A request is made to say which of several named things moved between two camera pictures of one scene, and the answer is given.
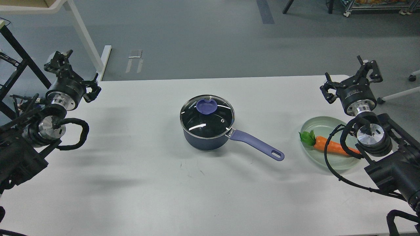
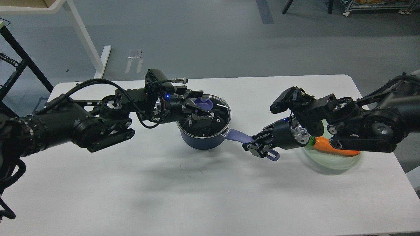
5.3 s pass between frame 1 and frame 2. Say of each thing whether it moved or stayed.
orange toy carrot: stayed
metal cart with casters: stayed
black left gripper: moved
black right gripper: moved
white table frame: stayed
